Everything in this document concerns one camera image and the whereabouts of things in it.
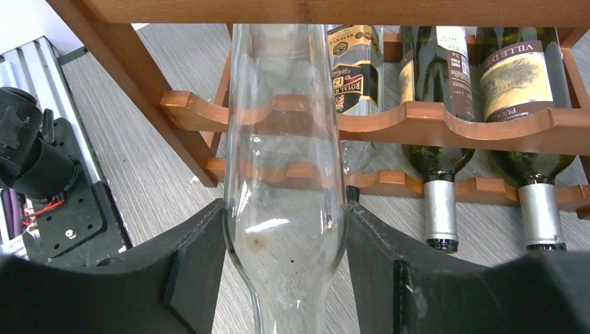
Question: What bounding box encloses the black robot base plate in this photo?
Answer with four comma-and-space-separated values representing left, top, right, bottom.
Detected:
23, 118, 132, 267

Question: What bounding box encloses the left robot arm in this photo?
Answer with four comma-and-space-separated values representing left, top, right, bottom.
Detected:
1, 86, 81, 202

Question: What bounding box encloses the clear slim glass bottle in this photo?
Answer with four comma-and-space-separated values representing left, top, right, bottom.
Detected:
224, 24, 346, 333

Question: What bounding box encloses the brown wooden wine rack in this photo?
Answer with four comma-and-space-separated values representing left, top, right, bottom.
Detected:
46, 0, 590, 221

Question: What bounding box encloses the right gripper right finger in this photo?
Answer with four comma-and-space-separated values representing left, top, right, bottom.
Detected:
346, 201, 589, 333

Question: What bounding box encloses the dark green wine bottle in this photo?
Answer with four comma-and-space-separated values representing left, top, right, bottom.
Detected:
475, 26, 577, 253

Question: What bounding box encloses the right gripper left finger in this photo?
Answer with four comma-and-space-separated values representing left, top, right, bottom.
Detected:
1, 199, 225, 333

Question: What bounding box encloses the dark wine bottle cream label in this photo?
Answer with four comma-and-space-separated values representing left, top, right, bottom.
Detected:
398, 25, 477, 255

